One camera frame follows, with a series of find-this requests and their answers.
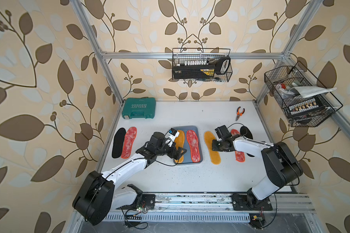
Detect yellow insole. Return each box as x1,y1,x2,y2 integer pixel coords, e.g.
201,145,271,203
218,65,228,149
203,130,222,166
174,130,185,164

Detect red insole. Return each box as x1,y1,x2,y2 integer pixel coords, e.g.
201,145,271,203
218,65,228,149
186,130,201,163
121,127,137,159
231,129,246,163

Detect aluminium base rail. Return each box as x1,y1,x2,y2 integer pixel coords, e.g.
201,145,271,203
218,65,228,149
103,193,316,223

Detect black insole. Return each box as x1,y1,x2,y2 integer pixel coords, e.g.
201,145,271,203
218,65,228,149
240,126,253,139
111,128,126,159

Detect green plastic tool case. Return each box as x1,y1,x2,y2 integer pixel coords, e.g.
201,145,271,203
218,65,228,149
122,98,156,119

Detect orange handled pliers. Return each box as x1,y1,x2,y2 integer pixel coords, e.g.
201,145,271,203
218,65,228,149
235,107,245,121

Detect black wire basket back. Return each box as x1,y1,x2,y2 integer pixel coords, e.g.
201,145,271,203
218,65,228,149
172,47,233,82

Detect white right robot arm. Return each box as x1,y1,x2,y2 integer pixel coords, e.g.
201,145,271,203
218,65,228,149
212,125,303,209

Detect black insole right side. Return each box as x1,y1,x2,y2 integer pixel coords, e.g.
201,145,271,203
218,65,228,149
240,126,253,139

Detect black wire basket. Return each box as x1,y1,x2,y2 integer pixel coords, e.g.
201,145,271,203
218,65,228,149
172,47,233,82
264,61,343,127

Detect black insole left side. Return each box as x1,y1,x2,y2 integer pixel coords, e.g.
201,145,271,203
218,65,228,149
111,128,126,159

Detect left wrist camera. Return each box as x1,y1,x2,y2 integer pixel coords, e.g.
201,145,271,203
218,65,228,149
165,128,179,147

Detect blue-grey storage box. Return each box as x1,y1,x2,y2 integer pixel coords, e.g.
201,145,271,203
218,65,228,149
171,125,204,165

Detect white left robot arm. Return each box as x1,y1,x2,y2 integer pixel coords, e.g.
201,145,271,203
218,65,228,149
72,128,186,226

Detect black wire basket right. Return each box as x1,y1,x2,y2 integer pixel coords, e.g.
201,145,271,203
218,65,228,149
264,61,343,127

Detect white paper in basket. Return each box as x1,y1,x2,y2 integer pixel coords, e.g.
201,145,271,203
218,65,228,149
289,86,337,98

